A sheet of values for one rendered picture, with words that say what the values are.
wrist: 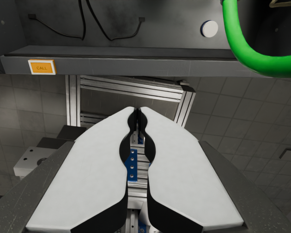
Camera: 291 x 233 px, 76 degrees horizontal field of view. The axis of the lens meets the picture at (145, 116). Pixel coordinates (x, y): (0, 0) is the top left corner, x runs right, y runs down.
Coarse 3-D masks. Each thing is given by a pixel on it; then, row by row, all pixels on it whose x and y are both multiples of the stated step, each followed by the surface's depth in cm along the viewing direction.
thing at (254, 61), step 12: (228, 0) 19; (228, 12) 19; (228, 24) 19; (228, 36) 18; (240, 36) 17; (240, 48) 16; (240, 60) 16; (252, 60) 15; (264, 60) 13; (276, 60) 12; (288, 60) 11; (264, 72) 13; (276, 72) 12; (288, 72) 11
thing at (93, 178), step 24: (120, 120) 10; (96, 144) 8; (120, 144) 8; (72, 168) 7; (96, 168) 7; (120, 168) 7; (48, 192) 6; (72, 192) 6; (96, 192) 6; (120, 192) 6; (48, 216) 5; (72, 216) 5; (96, 216) 6; (120, 216) 6
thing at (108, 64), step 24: (24, 48) 47; (48, 48) 47; (72, 48) 48; (96, 48) 49; (120, 48) 50; (144, 48) 51; (168, 48) 52; (24, 72) 42; (72, 72) 42; (96, 72) 42; (120, 72) 42; (144, 72) 43; (168, 72) 43; (192, 72) 43; (216, 72) 43; (240, 72) 43
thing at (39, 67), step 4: (44, 60) 40; (48, 60) 40; (52, 60) 40; (32, 64) 40; (36, 64) 40; (40, 64) 40; (44, 64) 40; (48, 64) 40; (32, 68) 40; (36, 68) 40; (40, 68) 40; (44, 68) 40; (48, 68) 40; (36, 72) 40; (40, 72) 40; (44, 72) 40; (48, 72) 41; (52, 72) 41; (56, 72) 42
